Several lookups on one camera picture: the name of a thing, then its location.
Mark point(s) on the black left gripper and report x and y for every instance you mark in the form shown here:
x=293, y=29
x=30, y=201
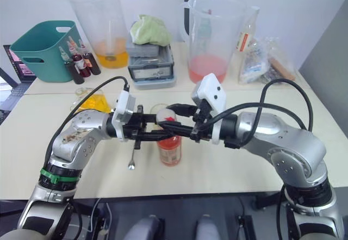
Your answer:
x=136, y=128

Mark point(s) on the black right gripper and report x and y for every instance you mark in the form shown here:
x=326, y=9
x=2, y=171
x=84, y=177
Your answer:
x=202, y=126

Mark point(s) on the red juice plastic bottle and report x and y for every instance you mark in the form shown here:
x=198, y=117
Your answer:
x=170, y=150

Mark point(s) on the square glass bottle orange liquid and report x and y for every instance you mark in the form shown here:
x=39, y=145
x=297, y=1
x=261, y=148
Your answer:
x=95, y=103

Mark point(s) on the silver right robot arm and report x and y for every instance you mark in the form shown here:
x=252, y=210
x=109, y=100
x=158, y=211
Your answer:
x=285, y=142

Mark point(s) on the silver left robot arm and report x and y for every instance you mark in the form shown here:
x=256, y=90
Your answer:
x=81, y=126

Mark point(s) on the clear drinking glass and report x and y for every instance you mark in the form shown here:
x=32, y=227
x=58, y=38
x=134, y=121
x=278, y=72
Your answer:
x=155, y=108

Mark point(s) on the long metal spoon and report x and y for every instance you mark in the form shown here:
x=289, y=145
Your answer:
x=132, y=166

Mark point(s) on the small bottle brown liquid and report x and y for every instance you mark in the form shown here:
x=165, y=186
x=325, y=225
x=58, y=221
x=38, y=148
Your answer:
x=93, y=63

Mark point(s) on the small bottle dark liquid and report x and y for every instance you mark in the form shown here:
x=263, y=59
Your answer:
x=77, y=75

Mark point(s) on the clear pitcher pink liquid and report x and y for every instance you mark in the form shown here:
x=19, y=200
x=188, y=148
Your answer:
x=214, y=33

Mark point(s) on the small bottle red liquid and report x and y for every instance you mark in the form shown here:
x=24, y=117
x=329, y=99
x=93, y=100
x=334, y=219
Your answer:
x=81, y=63

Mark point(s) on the clear measuring cup orange liquid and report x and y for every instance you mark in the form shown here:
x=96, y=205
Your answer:
x=103, y=20

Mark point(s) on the green cloth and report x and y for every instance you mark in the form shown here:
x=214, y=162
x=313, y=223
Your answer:
x=149, y=31

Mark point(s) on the crinkled clear plastic bag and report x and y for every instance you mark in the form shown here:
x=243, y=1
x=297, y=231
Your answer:
x=258, y=60

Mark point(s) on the tall clear bag red label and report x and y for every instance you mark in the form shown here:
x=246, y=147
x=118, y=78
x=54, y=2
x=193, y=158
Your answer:
x=246, y=39

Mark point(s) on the brown wooden cylinder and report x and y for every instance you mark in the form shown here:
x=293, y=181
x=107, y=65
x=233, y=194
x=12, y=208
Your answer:
x=281, y=69

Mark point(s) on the teal plastic basket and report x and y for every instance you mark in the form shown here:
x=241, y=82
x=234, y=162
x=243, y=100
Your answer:
x=46, y=50

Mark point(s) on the open laptop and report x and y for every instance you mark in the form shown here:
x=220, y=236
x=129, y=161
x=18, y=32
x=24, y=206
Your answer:
x=19, y=69

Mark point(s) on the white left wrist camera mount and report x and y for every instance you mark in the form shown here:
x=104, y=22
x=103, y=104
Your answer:
x=122, y=107

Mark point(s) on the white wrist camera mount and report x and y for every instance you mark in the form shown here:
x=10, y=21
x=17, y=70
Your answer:
x=212, y=88
x=122, y=107

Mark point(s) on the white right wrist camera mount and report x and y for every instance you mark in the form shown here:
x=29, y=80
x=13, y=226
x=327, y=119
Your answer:
x=212, y=88

